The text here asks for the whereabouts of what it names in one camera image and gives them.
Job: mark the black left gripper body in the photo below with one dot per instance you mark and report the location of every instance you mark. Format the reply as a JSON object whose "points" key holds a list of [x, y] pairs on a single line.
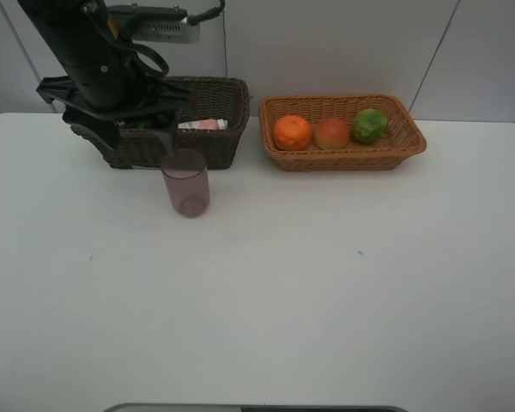
{"points": [[111, 80]]}

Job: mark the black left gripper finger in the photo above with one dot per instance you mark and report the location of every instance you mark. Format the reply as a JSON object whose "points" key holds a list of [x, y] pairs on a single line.
{"points": [[106, 133], [166, 128]]}

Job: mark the translucent pink plastic cup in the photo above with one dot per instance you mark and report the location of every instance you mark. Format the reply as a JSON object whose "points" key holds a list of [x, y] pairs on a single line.
{"points": [[185, 174]]}

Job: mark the pink spray bottle white cap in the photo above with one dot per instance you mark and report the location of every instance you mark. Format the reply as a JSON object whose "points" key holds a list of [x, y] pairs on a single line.
{"points": [[205, 124]]}

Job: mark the orange tangerine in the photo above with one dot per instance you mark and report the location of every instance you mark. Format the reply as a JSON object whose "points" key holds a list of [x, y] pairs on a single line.
{"points": [[292, 133]]}

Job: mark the red yellow apple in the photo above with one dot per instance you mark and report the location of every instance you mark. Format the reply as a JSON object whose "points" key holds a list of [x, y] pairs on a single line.
{"points": [[331, 134]]}

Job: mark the green lime fruit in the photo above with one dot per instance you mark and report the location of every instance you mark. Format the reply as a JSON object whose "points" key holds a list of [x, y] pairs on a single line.
{"points": [[368, 126]]}

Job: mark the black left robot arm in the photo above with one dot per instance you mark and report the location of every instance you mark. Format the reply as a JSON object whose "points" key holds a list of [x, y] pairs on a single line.
{"points": [[77, 19]]}

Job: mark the dark brown wicker basket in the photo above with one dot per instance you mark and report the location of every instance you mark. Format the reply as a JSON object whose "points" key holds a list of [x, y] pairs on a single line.
{"points": [[211, 97]]}

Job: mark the orange wicker basket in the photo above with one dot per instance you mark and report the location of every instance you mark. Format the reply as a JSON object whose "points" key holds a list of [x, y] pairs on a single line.
{"points": [[401, 139]]}

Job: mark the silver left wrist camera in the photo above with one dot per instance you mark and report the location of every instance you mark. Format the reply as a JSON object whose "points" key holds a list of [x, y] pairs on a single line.
{"points": [[155, 24]]}

